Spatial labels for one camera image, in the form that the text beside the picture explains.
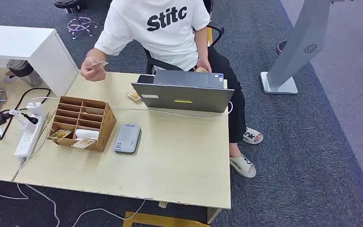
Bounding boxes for white power strip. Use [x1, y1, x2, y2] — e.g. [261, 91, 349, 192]
[14, 113, 46, 158]

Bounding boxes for yellow floor frame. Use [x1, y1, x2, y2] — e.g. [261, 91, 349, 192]
[122, 211, 210, 227]

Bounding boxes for pale ID card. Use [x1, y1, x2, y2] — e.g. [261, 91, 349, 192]
[86, 61, 110, 70]

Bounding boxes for beige slide sandal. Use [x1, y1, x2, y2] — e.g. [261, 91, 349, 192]
[229, 154, 257, 179]
[242, 127, 264, 145]

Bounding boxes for grey laptop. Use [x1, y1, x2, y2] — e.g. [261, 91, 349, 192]
[131, 69, 235, 114]

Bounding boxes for wooden card organizer box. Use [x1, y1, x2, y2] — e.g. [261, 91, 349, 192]
[47, 96, 117, 153]

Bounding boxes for grey kiosk stand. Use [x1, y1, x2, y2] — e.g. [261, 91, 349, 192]
[260, 0, 346, 95]

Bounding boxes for black power cable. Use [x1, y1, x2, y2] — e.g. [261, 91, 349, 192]
[0, 87, 51, 141]

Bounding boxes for black office chair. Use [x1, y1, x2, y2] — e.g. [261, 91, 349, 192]
[144, 0, 225, 75]

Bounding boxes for seated person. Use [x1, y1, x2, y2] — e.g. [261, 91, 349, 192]
[80, 0, 264, 179]

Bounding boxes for white floor cable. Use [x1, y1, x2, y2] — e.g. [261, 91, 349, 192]
[0, 183, 146, 227]

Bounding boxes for white cabinet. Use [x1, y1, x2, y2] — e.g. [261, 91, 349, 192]
[0, 24, 80, 98]

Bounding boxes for stool with purple base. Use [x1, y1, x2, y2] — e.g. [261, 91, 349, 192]
[53, 0, 98, 40]

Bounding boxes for patterned card stack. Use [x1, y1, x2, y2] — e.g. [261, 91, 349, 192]
[127, 89, 143, 104]

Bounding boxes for grey card reader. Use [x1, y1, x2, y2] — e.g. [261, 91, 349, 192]
[113, 123, 142, 155]

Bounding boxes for person's right hand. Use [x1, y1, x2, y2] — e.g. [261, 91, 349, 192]
[80, 56, 107, 82]

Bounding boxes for white charger adapter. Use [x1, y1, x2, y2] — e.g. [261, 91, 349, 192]
[26, 102, 44, 116]

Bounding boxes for white card roll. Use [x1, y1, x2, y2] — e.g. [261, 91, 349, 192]
[74, 129, 100, 140]

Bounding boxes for green patterned key card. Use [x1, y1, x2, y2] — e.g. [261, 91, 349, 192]
[47, 129, 73, 141]

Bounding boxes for black phone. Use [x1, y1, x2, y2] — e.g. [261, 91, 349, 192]
[137, 74, 155, 84]

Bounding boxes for person's left hand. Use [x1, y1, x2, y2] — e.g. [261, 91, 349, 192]
[195, 58, 213, 73]

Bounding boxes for black power plug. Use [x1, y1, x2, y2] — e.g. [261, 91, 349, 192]
[21, 113, 39, 125]

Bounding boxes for round purple base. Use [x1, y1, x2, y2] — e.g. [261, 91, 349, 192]
[276, 40, 288, 54]

